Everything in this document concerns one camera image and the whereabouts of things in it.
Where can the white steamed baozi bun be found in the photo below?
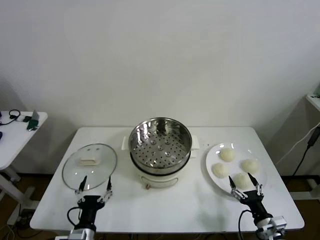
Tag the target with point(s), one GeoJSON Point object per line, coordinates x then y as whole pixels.
{"type": "Point", "coordinates": [220, 170]}
{"type": "Point", "coordinates": [241, 181]}
{"type": "Point", "coordinates": [227, 154]}
{"type": "Point", "coordinates": [250, 165]}

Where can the white shelf table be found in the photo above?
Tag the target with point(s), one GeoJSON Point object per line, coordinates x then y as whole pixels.
{"type": "Point", "coordinates": [314, 101]}

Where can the green small gadget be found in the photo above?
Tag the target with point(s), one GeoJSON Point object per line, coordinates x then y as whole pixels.
{"type": "Point", "coordinates": [32, 124]}

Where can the round glass pot lid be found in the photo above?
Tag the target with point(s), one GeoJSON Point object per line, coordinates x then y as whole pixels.
{"type": "Point", "coordinates": [75, 172]}

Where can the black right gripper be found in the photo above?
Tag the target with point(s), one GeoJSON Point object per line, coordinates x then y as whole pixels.
{"type": "Point", "coordinates": [253, 201]}

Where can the white round plate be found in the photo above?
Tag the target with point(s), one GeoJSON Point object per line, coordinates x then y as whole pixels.
{"type": "Point", "coordinates": [212, 155]}

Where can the white electric cooker pot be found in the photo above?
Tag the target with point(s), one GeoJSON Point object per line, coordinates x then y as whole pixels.
{"type": "Point", "coordinates": [160, 181]}

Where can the floor power strip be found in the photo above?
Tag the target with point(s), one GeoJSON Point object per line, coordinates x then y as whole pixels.
{"type": "Point", "coordinates": [25, 216]}

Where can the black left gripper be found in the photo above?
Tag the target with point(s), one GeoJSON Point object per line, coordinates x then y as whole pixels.
{"type": "Point", "coordinates": [90, 202]}

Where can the white side table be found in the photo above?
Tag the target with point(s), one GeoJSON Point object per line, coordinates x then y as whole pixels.
{"type": "Point", "coordinates": [15, 140]}

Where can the stainless steel steamer basket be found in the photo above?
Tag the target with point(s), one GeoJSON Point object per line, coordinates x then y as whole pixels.
{"type": "Point", "coordinates": [160, 152]}

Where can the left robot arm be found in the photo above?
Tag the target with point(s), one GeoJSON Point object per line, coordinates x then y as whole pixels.
{"type": "Point", "coordinates": [82, 234]}

